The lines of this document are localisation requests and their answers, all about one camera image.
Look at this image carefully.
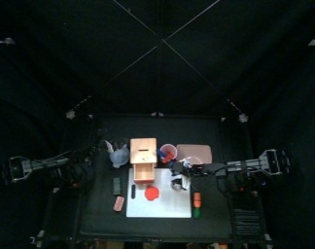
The red play dough lump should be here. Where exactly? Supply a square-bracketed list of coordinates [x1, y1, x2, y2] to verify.
[144, 185, 161, 202]

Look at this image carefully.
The red plastic utensil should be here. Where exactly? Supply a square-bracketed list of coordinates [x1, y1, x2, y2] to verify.
[161, 152, 174, 164]

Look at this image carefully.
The red plastic cup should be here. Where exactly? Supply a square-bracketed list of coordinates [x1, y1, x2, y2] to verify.
[158, 143, 180, 164]

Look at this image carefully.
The pink rectangular tray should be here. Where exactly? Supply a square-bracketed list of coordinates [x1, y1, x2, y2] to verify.
[176, 143, 213, 165]

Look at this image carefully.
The orange toy piece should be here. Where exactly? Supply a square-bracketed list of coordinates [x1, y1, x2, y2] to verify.
[193, 192, 202, 209]

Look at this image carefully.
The green striped block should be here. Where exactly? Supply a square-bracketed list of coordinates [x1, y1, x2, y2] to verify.
[113, 176, 122, 196]

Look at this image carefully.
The white cutting board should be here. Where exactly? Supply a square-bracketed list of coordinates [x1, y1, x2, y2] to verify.
[125, 167, 194, 219]

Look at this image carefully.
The pink rectangular block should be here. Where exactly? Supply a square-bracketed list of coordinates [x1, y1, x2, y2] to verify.
[113, 196, 126, 213]

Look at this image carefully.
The black printed label sheet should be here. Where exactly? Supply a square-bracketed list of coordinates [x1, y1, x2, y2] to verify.
[233, 207, 261, 241]

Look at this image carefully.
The thin diagonal brace wire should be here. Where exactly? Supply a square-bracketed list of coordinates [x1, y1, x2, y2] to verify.
[67, 0, 221, 115]
[111, 0, 248, 121]

